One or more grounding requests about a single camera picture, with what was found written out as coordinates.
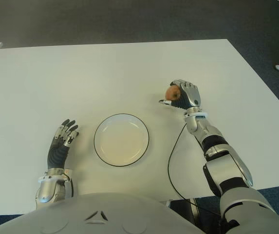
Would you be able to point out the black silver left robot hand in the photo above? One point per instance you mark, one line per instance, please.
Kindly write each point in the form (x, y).
(56, 153)

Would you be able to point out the white plate with black rim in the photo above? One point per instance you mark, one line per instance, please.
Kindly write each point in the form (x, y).
(121, 141)

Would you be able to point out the red yellow apple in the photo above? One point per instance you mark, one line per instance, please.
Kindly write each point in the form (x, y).
(172, 93)

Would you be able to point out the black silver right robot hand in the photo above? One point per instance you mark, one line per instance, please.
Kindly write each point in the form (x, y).
(190, 96)

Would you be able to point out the grey robot torso shell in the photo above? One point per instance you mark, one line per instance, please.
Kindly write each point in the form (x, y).
(93, 214)

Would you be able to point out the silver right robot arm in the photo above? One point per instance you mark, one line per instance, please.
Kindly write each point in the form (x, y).
(227, 156)

